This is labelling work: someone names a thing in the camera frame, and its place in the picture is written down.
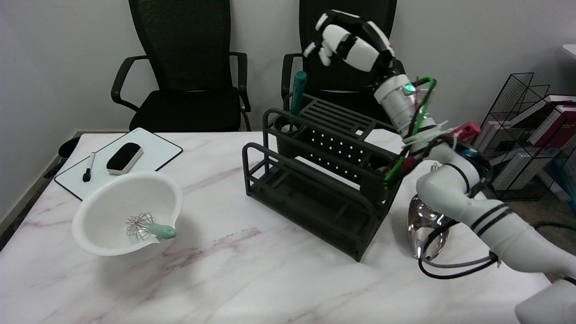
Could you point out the dark grey kitchen storage rack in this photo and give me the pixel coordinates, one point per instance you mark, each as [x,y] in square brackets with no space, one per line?
[315,198]

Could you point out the maroon and white book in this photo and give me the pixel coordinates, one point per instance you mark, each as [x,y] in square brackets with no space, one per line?
[555,123]

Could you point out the shiny steel scoop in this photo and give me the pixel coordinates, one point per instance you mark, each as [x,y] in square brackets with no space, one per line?
[423,225]

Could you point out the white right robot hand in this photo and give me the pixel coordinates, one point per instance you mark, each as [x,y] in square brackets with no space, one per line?
[362,49]

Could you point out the black mesh office chair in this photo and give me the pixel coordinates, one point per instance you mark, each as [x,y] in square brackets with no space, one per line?
[310,13]
[184,108]

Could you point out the small white whiteboard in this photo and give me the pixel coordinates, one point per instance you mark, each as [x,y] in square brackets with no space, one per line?
[153,150]

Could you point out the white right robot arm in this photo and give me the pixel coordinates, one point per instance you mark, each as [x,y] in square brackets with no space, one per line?
[450,193]

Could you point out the black whiteboard marker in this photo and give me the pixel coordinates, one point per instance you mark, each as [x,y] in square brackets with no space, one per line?
[88,168]

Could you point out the black whiteboard eraser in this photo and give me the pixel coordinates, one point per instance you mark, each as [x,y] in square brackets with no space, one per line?
[123,158]

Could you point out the white mixing bowl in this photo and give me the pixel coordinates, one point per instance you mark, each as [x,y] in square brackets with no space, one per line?
[112,202]

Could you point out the black round floor object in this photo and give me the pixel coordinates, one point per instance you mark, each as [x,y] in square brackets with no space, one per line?
[68,147]

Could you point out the blue sponge bottle brush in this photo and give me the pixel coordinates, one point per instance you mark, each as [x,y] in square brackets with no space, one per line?
[298,92]

